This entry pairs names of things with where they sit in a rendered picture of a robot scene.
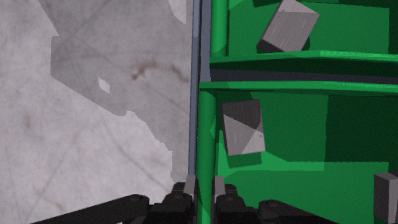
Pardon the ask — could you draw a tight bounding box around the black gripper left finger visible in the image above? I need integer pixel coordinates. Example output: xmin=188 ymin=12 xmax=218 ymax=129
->
xmin=31 ymin=175 xmax=198 ymax=224

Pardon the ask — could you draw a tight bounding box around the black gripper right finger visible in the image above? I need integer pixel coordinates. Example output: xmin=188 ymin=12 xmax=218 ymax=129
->
xmin=210 ymin=176 xmax=338 ymax=224

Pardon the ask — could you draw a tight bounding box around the green bin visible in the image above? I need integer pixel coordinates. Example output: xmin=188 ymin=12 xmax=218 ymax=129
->
xmin=196 ymin=81 xmax=398 ymax=224
xmin=209 ymin=0 xmax=398 ymax=77

